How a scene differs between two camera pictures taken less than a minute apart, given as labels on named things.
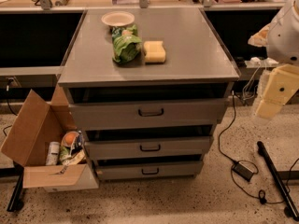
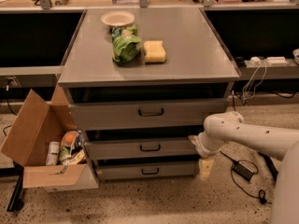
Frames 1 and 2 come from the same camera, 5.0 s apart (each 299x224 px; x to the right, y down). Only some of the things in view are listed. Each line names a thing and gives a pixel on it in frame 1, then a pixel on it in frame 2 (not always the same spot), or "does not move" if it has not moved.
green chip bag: (126, 44) does not move
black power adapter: (242, 171) does not move
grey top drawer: (147, 113) does not move
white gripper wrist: (284, 38) to (203, 147)
